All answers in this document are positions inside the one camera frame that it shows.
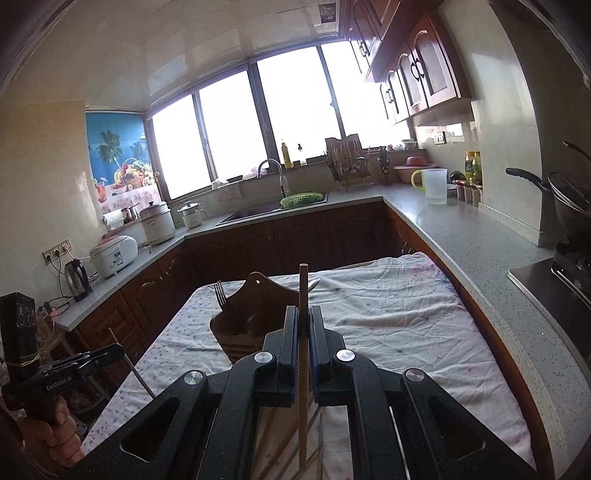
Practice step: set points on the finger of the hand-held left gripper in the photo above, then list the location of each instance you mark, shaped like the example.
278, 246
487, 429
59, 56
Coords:
104, 355

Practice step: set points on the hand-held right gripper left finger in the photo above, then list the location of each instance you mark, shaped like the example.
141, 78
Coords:
295, 350

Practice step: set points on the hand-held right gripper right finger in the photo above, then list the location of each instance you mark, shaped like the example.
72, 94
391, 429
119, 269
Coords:
315, 350

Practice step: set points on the wooden chopstick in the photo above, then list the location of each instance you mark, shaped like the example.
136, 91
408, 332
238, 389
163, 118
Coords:
303, 295
277, 438
141, 379

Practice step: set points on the brown wooden utensil holder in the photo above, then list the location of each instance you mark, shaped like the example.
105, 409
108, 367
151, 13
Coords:
240, 304

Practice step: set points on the dish rack with utensils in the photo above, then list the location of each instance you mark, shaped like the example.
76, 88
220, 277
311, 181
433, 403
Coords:
348, 161

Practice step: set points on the person's left hand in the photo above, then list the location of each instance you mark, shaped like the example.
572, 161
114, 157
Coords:
53, 436

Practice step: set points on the steel electric kettle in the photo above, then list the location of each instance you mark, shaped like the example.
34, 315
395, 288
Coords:
76, 279

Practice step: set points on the metal chopstick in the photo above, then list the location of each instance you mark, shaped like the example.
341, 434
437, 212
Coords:
316, 434

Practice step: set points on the white printed table cloth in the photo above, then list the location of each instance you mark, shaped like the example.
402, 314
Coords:
392, 314

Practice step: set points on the metal fork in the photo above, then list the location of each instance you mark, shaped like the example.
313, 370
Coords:
220, 295

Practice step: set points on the white rice cooker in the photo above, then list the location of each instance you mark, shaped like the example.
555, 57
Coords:
113, 256

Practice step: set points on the paper towel roll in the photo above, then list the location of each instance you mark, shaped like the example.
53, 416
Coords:
113, 219

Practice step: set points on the white slow cooker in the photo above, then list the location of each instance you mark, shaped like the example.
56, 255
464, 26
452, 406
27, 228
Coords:
157, 224

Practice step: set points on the dark kitchen sink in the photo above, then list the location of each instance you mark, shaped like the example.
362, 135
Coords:
249, 214

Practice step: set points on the green plastic basket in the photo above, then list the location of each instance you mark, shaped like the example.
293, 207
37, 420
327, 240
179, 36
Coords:
300, 199

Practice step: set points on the small white electric pot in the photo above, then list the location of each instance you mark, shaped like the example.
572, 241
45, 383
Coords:
191, 217

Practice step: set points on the curved kitchen faucet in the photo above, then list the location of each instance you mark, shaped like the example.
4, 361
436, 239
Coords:
284, 184

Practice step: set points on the hanging dishcloth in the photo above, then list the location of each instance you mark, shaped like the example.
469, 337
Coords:
230, 191

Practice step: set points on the knife block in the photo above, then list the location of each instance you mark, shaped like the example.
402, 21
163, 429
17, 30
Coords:
383, 170

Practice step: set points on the yellow detergent bottle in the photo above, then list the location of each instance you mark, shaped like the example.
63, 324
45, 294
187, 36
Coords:
287, 157

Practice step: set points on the pink plastic basin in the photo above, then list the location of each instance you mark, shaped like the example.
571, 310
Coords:
411, 173

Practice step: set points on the spice jar with brown lid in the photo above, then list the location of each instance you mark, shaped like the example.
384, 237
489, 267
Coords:
476, 196
468, 194
461, 191

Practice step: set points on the large kitchen window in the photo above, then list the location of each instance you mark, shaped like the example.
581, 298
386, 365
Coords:
231, 138

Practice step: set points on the dark round object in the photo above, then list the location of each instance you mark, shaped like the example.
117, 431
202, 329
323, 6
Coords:
457, 177

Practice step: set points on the white bowl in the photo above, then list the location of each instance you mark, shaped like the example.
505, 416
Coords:
410, 145

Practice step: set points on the steel gas stove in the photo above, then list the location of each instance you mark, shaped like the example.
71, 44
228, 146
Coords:
545, 286

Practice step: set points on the wall socket strip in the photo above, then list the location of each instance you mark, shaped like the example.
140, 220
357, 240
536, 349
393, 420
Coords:
56, 250

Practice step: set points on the beach and fruit wall poster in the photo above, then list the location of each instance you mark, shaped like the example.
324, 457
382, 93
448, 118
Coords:
115, 147

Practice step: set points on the wall socket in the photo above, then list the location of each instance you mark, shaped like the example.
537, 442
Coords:
440, 137

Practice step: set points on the brown wooden wall cabinets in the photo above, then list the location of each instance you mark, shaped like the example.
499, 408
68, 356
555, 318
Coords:
429, 69

